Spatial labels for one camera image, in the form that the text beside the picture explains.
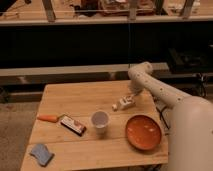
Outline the orange ceramic bowl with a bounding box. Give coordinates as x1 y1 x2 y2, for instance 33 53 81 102
125 115 162 150

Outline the black cable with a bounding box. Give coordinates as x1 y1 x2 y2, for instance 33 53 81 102
153 96 172 131

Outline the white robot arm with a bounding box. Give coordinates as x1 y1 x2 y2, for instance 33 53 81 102
128 62 213 171

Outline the dark candy bar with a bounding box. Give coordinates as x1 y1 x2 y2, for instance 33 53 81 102
60 115 86 136

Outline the white plastic bottle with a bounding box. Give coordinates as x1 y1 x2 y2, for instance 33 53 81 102
112 95 135 111

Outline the wooden table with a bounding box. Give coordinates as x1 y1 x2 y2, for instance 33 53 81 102
21 81 168 171

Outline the blue sponge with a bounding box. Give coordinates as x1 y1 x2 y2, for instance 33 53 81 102
30 144 54 167

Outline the long metal shelf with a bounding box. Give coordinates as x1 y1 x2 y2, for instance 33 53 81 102
0 62 170 86

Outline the white paper cup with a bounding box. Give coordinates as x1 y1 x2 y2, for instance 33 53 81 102
91 111 109 134

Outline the orange carrot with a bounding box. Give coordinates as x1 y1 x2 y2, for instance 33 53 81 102
37 115 63 123

